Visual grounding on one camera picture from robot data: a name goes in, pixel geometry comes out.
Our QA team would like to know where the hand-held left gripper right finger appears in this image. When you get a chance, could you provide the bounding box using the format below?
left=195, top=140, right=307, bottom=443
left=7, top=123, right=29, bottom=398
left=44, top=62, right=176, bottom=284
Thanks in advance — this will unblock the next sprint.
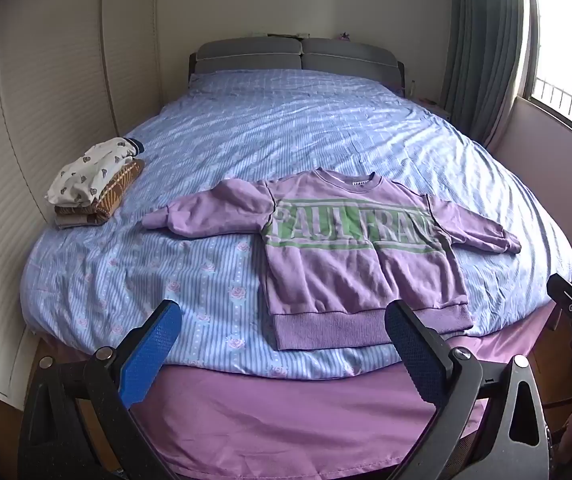
left=385, top=300, right=550, bottom=480

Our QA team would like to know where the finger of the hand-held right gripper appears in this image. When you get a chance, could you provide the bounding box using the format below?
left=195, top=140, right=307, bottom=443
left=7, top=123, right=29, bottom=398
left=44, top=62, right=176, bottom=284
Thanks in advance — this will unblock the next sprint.
left=547, top=274, right=572, bottom=322

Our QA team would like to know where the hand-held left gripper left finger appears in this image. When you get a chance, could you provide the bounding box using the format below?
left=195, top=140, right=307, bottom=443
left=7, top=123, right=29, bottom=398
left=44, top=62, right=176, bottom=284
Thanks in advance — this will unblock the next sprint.
left=18, top=300, right=183, bottom=480

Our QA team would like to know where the purple sweatshirt with green print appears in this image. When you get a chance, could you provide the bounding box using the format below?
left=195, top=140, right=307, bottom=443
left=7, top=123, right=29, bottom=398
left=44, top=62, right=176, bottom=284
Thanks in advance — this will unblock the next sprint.
left=142, top=169, right=521, bottom=352

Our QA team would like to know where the beige folded garment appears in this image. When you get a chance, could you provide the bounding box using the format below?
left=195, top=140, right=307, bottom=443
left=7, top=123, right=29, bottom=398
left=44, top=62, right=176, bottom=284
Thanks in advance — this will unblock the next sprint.
left=55, top=205, right=109, bottom=231

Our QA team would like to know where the brown patterned folded garment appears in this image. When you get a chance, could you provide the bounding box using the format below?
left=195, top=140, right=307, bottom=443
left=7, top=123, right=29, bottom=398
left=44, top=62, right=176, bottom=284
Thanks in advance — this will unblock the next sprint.
left=55, top=159, right=145, bottom=221

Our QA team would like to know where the white printed folded garment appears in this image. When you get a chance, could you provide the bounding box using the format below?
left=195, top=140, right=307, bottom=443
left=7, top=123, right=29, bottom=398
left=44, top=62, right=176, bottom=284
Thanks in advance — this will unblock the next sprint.
left=47, top=137, right=145, bottom=207

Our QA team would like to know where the window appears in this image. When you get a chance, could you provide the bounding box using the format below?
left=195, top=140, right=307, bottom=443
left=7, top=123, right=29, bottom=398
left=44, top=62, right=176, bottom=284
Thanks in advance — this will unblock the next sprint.
left=516, top=0, right=572, bottom=151

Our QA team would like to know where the white nightstand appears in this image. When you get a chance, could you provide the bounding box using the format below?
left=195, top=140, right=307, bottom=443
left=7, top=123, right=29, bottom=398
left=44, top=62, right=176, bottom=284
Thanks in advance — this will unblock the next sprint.
left=416, top=95, right=451, bottom=121

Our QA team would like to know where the bed with blue striped sheet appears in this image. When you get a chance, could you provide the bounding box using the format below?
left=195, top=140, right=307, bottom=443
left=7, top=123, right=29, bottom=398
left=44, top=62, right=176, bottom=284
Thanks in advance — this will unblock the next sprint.
left=21, top=72, right=572, bottom=380

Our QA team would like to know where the grey-green curtain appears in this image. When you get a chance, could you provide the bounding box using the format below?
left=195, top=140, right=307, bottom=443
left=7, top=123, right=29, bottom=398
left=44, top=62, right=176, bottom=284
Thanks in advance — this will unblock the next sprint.
left=440, top=0, right=531, bottom=146

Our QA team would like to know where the cream louvred wardrobe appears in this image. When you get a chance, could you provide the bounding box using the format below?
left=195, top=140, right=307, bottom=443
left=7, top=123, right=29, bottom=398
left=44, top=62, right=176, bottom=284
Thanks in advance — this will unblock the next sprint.
left=0, top=0, right=167, bottom=411

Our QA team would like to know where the grey upholstered headboard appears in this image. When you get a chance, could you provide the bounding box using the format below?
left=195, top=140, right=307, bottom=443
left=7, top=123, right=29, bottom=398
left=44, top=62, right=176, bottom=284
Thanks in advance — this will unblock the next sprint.
left=188, top=37, right=407, bottom=93

